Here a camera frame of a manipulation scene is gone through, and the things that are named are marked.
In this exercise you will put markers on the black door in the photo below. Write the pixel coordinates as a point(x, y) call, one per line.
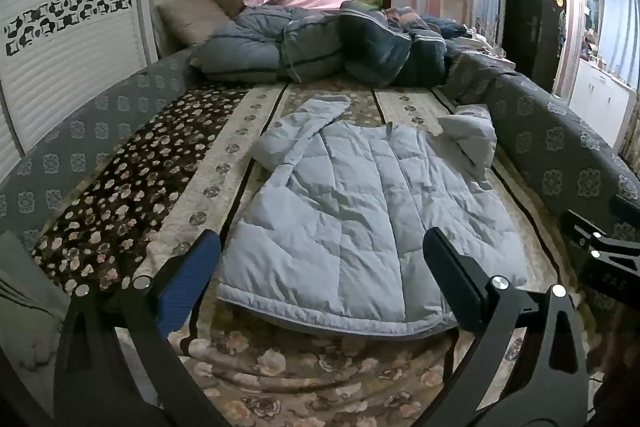
point(530, 17)

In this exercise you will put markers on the blue-grey striped duvet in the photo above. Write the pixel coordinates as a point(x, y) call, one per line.
point(240, 52)

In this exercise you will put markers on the dark teal duvet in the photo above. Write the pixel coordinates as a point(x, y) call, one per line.
point(380, 42)

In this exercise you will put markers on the white low cabinet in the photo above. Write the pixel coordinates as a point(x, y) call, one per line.
point(597, 102)

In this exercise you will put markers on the light blue puffer jacket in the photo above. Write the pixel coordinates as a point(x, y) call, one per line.
point(360, 207)

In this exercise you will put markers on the pale blue curtain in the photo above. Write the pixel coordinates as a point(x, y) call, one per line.
point(622, 27)

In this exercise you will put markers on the floral patterned bed mattress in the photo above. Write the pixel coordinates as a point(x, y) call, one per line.
point(550, 147)

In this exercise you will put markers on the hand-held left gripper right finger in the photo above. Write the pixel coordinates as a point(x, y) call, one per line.
point(457, 279)

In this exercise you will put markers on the white patterned wardrobe door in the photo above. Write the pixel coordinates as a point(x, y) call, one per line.
point(65, 57)

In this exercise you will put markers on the beige pillow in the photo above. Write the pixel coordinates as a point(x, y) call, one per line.
point(195, 19)

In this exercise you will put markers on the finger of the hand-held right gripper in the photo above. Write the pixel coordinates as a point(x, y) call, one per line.
point(612, 252)

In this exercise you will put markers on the floral bed blanket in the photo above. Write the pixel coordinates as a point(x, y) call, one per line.
point(300, 382)

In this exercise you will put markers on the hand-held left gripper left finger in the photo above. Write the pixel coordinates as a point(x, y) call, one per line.
point(192, 277)

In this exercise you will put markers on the patterned bedding heap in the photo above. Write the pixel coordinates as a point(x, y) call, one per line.
point(407, 17)

